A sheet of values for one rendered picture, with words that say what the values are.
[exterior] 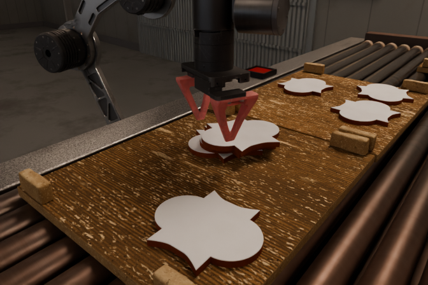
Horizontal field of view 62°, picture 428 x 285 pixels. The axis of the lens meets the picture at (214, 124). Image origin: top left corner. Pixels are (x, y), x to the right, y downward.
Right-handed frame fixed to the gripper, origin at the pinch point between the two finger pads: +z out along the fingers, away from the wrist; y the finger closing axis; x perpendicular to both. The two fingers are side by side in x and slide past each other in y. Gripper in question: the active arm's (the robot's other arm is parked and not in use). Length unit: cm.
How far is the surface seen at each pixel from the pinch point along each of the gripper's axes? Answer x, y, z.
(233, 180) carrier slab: 1.6, -8.7, 5.1
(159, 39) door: -159, 466, 63
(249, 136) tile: -5.0, -2.6, 2.1
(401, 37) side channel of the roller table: -121, 53, 2
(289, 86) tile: -32.0, 20.1, 3.5
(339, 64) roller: -70, 39, 6
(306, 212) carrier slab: -2.6, -18.9, 5.2
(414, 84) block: -58, 5, 3
